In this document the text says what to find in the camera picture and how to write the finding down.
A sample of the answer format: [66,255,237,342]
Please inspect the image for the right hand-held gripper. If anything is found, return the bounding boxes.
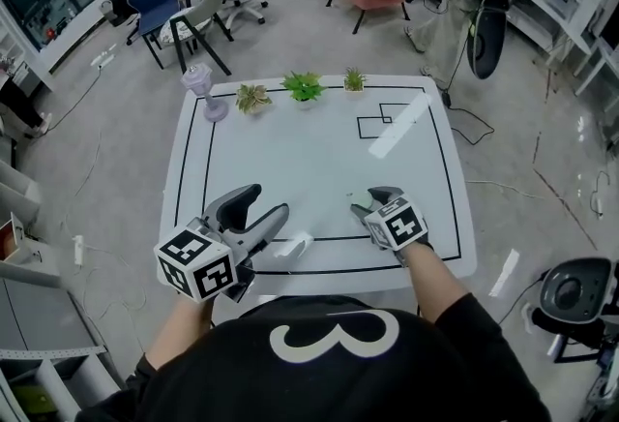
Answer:
[349,185,434,269]

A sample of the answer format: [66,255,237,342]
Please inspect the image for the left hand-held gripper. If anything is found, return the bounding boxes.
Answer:
[153,183,290,304]

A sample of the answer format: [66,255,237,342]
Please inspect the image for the person's left forearm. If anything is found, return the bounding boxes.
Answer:
[143,296,218,372]

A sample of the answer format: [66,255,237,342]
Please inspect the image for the person's right forearm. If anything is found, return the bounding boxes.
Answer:
[401,245,474,328]

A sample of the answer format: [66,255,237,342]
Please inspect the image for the variegated potted plant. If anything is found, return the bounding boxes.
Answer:
[235,83,273,115]

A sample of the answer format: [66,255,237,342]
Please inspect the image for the small grassy potted plant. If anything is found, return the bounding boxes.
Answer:
[342,66,368,95]

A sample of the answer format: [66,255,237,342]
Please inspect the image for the leafy green potted plant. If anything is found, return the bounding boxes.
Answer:
[280,70,329,110]

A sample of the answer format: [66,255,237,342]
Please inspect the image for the person's black printed T-shirt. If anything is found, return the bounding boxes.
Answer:
[91,291,552,422]

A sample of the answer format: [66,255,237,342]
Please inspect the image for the black white backpack unit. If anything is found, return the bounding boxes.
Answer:
[538,257,614,330]
[463,0,528,81]

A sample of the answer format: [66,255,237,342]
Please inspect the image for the grey cabinet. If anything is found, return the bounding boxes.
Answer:
[0,272,105,356]

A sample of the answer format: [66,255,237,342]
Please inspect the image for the white cubby shelf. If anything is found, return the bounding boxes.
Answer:
[0,158,62,277]

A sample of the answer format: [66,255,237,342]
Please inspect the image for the wooden open box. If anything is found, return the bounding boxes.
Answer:
[0,212,28,262]

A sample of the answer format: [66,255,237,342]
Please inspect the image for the white metal shelf rack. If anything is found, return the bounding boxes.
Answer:
[0,345,130,422]

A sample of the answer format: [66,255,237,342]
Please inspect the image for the white low cabinet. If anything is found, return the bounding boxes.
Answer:
[36,0,117,75]

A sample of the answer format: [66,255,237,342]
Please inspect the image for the white shelving unit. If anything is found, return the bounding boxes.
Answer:
[502,0,619,97]

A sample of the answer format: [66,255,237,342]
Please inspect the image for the white bookshelf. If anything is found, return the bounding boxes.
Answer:
[0,6,54,95]

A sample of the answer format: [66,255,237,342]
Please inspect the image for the black floor cable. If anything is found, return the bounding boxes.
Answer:
[440,90,497,146]

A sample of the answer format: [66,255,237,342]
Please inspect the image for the white floor cable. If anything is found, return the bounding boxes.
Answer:
[72,243,149,329]
[466,178,567,204]

